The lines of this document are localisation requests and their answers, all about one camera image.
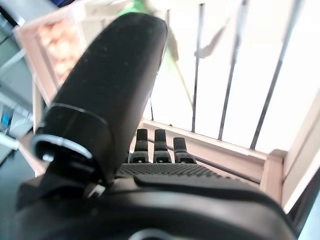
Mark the tan potato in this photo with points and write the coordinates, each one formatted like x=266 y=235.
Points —
x=60 y=48
x=47 y=31
x=63 y=68

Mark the wooden potato crate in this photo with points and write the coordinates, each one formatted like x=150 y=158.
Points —
x=30 y=57

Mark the white freezer with blue label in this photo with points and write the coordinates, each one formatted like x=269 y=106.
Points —
x=12 y=95

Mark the green white napa cabbage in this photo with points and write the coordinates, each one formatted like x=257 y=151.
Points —
x=138 y=4

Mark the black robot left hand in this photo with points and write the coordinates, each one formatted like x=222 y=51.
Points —
x=112 y=75

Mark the wooden slatted cabbage crate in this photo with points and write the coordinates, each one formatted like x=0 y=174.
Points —
x=225 y=152

